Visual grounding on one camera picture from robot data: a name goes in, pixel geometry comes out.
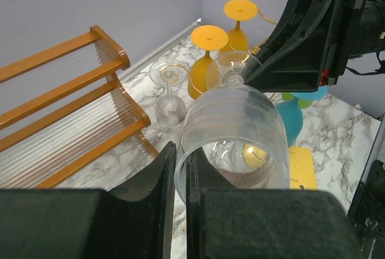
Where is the clear wine glass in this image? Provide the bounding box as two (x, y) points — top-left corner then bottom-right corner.
(149, 58), (188, 127)
(174, 52), (290, 201)

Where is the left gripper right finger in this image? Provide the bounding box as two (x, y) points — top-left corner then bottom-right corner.
(186, 149), (362, 258)

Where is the blue plastic wine glass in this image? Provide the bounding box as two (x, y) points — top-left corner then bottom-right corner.
(276, 86), (327, 147)

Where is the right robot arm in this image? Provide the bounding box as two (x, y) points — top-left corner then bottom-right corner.
(242, 0), (384, 258)

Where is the yellow book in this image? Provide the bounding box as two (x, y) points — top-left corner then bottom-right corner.
(242, 143), (318, 190)

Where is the green plastic wine glass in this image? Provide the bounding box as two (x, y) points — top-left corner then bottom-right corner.
(281, 93), (313, 109)

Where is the orange plastic wine glass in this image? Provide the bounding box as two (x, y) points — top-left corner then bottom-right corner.
(187, 25), (229, 100)
(219, 0), (258, 55)

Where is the gold wire wine glass rack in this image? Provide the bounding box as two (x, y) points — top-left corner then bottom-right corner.
(161, 12), (289, 103)

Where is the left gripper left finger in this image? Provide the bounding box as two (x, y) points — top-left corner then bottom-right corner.
(1, 142), (176, 258)

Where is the wooden dish rack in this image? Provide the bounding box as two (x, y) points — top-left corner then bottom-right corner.
(1, 25), (158, 189)

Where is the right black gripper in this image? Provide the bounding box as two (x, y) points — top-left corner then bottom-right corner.
(244, 0), (384, 92)

